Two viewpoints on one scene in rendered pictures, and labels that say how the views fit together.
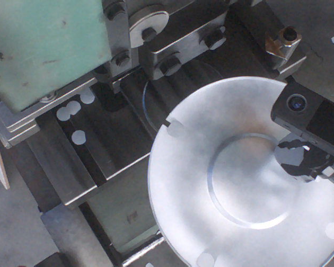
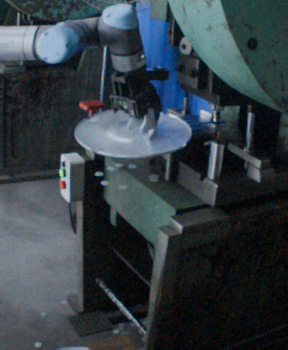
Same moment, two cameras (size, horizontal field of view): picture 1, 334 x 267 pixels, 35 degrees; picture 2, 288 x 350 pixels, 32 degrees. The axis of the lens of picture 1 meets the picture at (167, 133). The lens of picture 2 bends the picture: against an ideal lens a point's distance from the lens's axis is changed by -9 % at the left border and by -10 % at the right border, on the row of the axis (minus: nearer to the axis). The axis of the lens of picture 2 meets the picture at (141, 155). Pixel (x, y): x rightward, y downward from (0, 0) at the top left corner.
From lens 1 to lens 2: 148 cm
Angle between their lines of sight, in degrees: 72
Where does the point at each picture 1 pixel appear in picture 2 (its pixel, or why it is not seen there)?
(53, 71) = (157, 8)
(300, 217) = (109, 141)
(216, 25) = (194, 65)
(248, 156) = not seen: hidden behind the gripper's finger
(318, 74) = (211, 215)
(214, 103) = (176, 125)
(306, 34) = not seen: outside the picture
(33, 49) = not seen: outside the picture
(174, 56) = (182, 66)
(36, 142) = not seen: hidden behind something
